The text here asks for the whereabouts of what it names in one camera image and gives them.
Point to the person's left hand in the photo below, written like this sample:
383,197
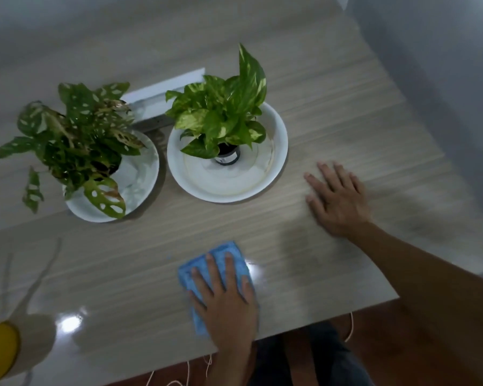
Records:
227,317

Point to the person's left forearm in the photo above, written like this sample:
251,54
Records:
231,371

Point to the blue cleaning cloth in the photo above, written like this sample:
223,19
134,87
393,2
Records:
234,250

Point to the person's left little finger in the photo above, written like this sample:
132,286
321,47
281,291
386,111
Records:
197,283

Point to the person's dark trousers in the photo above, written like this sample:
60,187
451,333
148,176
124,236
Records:
326,357

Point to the person's right forearm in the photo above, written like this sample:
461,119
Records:
426,293

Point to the person's left middle finger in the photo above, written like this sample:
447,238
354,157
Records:
230,271

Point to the person's right middle finger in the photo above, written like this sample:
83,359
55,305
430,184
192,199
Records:
328,174

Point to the holed-leaf green plant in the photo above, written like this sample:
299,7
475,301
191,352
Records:
80,140

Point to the person's right little finger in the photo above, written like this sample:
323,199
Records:
358,184

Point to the small white plate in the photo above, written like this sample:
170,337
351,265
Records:
139,178

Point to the large white plate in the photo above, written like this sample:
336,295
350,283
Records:
225,184

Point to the person's right hand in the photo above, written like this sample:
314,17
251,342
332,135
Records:
342,209

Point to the variegated green pothos plant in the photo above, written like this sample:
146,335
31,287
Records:
217,116

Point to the person's right thumb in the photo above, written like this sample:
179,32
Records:
314,207

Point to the black pot with label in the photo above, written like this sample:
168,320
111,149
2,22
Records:
228,155

